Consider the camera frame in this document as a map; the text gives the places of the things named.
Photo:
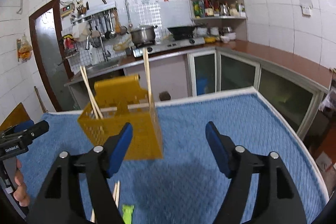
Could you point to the black wok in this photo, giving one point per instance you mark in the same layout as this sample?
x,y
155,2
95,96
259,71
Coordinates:
x,y
182,32

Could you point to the wooden board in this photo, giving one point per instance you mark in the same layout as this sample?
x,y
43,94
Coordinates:
x,y
17,116

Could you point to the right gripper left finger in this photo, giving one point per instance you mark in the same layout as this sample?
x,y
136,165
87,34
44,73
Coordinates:
x,y
59,199

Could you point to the corner wall shelf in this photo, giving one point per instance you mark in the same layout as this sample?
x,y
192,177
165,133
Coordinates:
x,y
224,14

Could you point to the green handled fork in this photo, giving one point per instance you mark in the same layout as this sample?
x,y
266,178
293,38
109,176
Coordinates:
x,y
127,213

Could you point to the blue textured table cloth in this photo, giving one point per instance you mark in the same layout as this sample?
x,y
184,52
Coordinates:
x,y
186,186

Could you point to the wall utensil rack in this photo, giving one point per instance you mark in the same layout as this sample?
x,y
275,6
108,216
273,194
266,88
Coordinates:
x,y
103,18

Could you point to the wooden chopstick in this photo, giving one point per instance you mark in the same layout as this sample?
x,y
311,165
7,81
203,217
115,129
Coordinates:
x,y
117,193
97,107
91,98
147,72
93,217

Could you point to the chrome faucet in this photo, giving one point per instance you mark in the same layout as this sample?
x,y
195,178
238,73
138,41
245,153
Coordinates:
x,y
96,49

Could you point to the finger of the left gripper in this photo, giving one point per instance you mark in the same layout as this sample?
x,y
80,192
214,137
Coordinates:
x,y
18,127
27,136

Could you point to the steel kitchen sink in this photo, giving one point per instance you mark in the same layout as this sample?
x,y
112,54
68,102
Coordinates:
x,y
103,65

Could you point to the steel cooking pot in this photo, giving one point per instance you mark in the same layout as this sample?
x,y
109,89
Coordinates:
x,y
144,34

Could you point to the counter cabinets glass doors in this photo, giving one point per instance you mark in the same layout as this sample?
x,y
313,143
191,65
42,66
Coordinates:
x,y
294,96

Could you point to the yellow perforated utensil holder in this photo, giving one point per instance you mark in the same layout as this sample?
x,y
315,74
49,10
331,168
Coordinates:
x,y
122,100

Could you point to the hanging orange bag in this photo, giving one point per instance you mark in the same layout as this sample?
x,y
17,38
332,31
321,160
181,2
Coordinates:
x,y
24,49

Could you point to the white stacked bowls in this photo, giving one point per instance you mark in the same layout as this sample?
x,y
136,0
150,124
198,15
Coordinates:
x,y
227,37

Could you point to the person's left hand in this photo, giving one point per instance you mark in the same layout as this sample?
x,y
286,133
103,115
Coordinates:
x,y
21,194

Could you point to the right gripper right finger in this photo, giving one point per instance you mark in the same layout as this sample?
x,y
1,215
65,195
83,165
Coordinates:
x,y
277,198

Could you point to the white wall socket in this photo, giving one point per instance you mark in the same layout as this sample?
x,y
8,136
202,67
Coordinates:
x,y
306,7

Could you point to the brown framed glass door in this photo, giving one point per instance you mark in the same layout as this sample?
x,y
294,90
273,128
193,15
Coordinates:
x,y
46,36

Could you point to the steel gas stove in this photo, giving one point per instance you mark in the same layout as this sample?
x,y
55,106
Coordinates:
x,y
167,45

